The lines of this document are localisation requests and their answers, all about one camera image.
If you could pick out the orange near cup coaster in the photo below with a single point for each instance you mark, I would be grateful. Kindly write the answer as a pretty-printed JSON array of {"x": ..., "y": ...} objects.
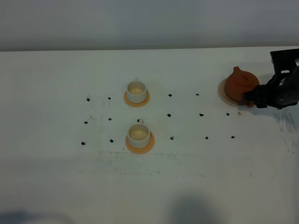
[{"x": 141, "y": 150}]

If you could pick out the white near teacup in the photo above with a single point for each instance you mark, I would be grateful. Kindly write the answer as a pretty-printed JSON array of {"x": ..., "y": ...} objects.
[{"x": 139, "y": 135}]

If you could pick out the white teacup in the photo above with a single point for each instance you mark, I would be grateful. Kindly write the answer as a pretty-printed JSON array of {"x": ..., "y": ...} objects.
[
  {"x": 136, "y": 91},
  {"x": 139, "y": 135}
]

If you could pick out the brown clay teapot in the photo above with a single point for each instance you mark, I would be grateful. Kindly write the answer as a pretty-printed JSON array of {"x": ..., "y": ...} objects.
[{"x": 239, "y": 82}]

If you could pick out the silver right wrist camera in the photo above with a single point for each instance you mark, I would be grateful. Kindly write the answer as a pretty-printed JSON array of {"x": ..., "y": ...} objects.
[{"x": 284, "y": 60}]

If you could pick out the orange far cup coaster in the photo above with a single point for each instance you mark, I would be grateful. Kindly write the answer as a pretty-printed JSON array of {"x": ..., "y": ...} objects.
[{"x": 143, "y": 103}]

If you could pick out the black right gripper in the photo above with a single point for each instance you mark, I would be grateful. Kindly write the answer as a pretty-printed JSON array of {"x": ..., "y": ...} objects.
[{"x": 280, "y": 92}]

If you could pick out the beige round teapot coaster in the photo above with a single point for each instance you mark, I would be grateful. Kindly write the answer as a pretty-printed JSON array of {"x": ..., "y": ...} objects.
[{"x": 223, "y": 95}]

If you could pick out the orange cup coaster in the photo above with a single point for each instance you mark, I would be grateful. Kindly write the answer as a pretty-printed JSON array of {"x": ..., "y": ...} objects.
[
  {"x": 143, "y": 103},
  {"x": 141, "y": 150}
]

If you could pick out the white far teacup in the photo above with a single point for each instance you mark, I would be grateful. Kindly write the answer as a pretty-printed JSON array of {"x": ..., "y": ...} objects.
[{"x": 136, "y": 91}]

